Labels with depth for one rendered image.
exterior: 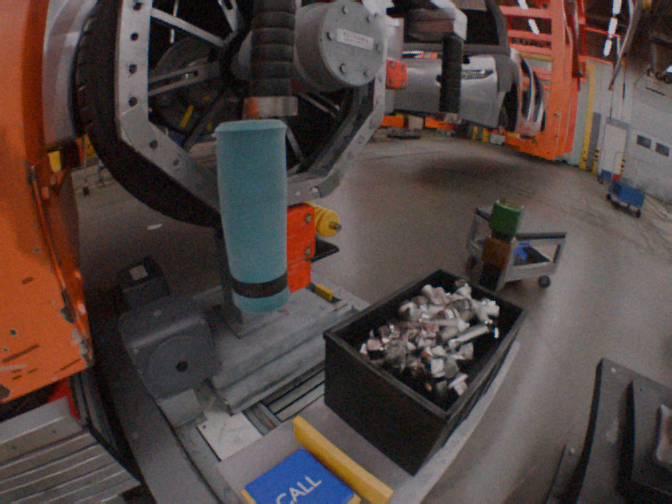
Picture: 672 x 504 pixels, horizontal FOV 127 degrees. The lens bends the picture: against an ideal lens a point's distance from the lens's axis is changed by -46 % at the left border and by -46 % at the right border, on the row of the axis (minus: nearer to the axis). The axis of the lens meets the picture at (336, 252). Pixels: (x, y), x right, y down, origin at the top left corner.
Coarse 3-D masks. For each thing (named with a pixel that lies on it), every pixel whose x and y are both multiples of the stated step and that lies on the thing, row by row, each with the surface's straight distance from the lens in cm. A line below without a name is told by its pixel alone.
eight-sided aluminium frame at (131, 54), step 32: (128, 0) 46; (128, 32) 45; (384, 32) 73; (128, 64) 44; (384, 64) 73; (128, 96) 43; (384, 96) 72; (128, 128) 43; (352, 128) 71; (160, 160) 44; (192, 160) 46; (320, 160) 65; (352, 160) 66; (192, 192) 47; (288, 192) 55; (320, 192) 60
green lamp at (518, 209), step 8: (504, 200) 44; (496, 208) 42; (504, 208) 42; (512, 208) 42; (520, 208) 42; (496, 216) 42; (504, 216) 42; (512, 216) 42; (520, 216) 42; (496, 224) 43; (504, 224) 42; (512, 224) 42; (520, 224) 45; (504, 232) 43; (512, 232) 42
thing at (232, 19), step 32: (160, 0) 73; (224, 0) 64; (320, 0) 77; (192, 32) 58; (224, 64) 64; (224, 96) 59; (320, 96) 72; (192, 128) 58; (288, 128) 67; (320, 128) 74; (288, 160) 70
